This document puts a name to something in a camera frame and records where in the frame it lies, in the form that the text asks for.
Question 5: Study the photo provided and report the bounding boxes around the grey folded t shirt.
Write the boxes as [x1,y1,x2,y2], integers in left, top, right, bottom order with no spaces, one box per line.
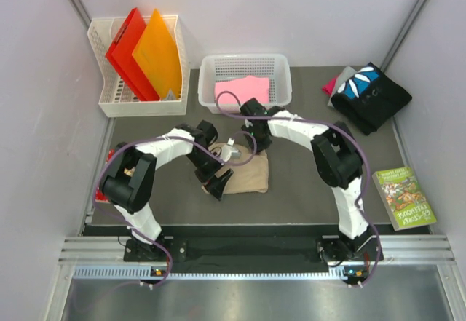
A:
[327,66,357,108]

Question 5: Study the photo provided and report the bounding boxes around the pink t shirt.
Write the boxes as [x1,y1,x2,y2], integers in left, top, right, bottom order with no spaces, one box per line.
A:
[214,76,270,105]

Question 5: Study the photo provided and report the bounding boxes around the magenta folded t shirt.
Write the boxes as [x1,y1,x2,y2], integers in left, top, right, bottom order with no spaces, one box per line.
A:
[322,76,339,96]

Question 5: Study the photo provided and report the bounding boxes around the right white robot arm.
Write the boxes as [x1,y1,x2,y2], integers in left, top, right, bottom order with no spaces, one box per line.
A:
[240,98,371,263]

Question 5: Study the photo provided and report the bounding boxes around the orange clip file folder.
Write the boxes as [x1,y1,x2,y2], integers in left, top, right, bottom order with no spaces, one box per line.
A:
[132,9,182,100]

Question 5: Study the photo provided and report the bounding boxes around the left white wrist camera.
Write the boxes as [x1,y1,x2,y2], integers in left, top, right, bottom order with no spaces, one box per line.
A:
[219,138,241,162]

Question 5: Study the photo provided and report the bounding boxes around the red illustrated book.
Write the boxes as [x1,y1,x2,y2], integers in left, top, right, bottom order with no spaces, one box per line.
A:
[94,148,118,205]

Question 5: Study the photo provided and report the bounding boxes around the green treehouse book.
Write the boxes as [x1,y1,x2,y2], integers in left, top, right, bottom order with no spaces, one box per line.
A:
[372,167,437,231]

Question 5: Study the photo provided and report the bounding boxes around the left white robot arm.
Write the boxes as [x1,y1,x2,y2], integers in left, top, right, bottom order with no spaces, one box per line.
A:
[99,120,234,261]

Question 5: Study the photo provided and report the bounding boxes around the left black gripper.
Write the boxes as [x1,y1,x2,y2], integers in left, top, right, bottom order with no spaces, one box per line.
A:
[186,150,232,201]

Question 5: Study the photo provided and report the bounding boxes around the white file organizer rack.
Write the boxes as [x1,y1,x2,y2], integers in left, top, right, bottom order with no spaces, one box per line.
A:
[87,15,190,118]

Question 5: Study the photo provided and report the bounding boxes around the white perforated plastic basket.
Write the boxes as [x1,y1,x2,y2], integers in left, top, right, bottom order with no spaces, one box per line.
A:
[197,53,292,114]

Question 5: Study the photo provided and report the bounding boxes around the red clip file folder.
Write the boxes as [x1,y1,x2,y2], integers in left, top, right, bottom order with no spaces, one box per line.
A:
[106,7,159,101]

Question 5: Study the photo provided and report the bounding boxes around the beige t shirt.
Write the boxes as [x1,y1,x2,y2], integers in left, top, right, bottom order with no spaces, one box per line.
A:
[216,151,269,194]

